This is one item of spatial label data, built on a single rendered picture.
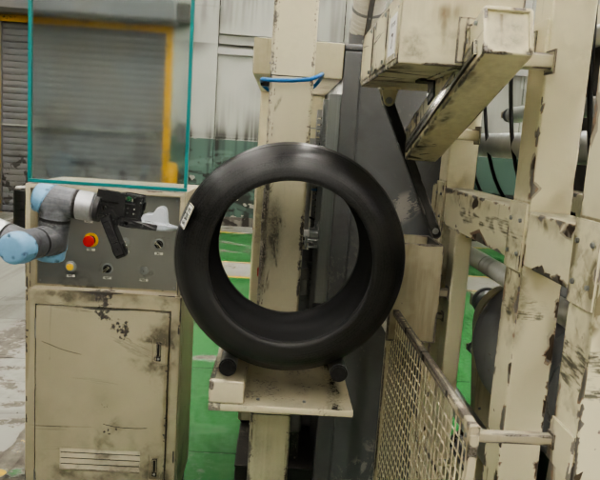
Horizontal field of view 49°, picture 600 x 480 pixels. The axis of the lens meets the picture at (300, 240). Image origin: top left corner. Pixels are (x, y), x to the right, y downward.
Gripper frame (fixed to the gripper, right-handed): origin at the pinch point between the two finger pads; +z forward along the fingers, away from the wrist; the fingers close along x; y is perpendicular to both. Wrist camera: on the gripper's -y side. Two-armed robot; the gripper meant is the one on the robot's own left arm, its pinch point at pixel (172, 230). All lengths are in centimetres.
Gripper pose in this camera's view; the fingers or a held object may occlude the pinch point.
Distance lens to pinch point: 170.6
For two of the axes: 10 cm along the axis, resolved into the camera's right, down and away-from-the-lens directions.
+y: 1.9, -9.7, -1.4
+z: 9.8, 1.8, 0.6
